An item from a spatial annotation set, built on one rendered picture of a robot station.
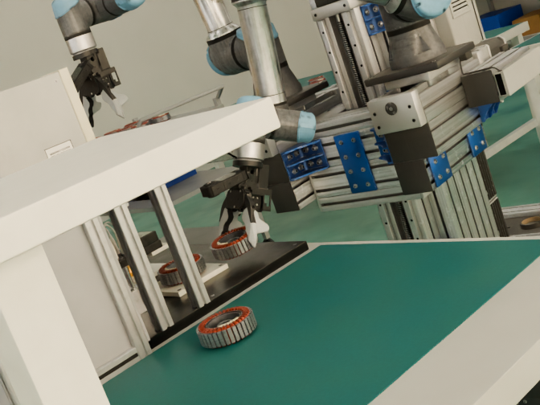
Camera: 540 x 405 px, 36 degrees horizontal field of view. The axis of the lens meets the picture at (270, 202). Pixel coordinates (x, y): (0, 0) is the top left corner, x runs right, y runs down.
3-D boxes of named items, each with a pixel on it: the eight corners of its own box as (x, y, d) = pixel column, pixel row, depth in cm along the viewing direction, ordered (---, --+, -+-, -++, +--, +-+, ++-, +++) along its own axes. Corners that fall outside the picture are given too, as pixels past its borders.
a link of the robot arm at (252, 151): (245, 140, 193) (225, 142, 199) (243, 160, 193) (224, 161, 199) (271, 145, 197) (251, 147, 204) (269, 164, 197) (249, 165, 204)
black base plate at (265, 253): (160, 251, 243) (157, 245, 243) (309, 249, 194) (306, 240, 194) (18, 329, 215) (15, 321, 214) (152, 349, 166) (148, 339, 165)
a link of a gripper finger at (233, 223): (237, 247, 204) (251, 214, 200) (217, 246, 200) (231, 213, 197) (231, 240, 206) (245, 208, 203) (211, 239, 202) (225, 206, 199)
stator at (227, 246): (240, 237, 203) (235, 224, 202) (268, 238, 194) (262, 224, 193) (206, 260, 197) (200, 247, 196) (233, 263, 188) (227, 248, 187)
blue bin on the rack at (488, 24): (492, 37, 858) (485, 13, 852) (528, 29, 825) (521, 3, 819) (469, 49, 833) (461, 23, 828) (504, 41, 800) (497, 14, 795)
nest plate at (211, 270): (192, 267, 206) (190, 263, 206) (228, 267, 194) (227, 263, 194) (144, 295, 197) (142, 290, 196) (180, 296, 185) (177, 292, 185)
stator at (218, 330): (194, 341, 161) (188, 324, 160) (246, 317, 164) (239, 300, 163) (212, 356, 150) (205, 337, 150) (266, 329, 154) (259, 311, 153)
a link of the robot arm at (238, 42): (267, 68, 244) (251, 23, 241) (239, 76, 254) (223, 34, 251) (295, 57, 251) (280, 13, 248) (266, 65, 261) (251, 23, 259)
